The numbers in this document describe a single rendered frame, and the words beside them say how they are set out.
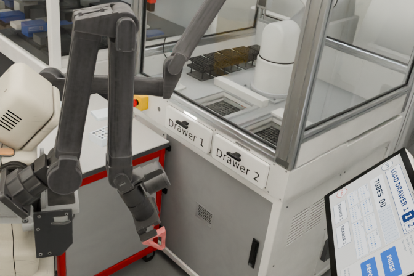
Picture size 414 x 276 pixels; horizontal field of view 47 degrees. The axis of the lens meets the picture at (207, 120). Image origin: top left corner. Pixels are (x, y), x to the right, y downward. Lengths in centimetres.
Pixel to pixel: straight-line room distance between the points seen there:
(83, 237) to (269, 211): 84
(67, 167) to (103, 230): 119
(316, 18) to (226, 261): 122
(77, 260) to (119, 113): 131
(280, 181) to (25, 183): 101
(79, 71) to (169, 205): 153
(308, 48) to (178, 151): 92
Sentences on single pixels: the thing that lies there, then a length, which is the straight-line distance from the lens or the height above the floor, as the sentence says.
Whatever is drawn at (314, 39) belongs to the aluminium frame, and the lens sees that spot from 162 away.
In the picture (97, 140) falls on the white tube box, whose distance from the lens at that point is 219.
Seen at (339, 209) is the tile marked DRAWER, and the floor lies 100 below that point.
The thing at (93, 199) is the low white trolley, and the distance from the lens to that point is 215.
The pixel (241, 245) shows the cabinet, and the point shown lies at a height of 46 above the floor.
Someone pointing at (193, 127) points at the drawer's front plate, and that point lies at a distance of 209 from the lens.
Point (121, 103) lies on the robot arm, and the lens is 109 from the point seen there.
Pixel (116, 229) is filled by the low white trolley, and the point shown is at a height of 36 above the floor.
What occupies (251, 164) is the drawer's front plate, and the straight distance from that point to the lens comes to 190.
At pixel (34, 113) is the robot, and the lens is 124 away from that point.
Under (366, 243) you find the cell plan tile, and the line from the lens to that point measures 140.
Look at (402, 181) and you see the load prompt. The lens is 150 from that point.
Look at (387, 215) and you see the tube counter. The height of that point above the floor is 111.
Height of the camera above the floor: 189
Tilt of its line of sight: 27 degrees down
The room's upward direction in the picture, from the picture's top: 7 degrees clockwise
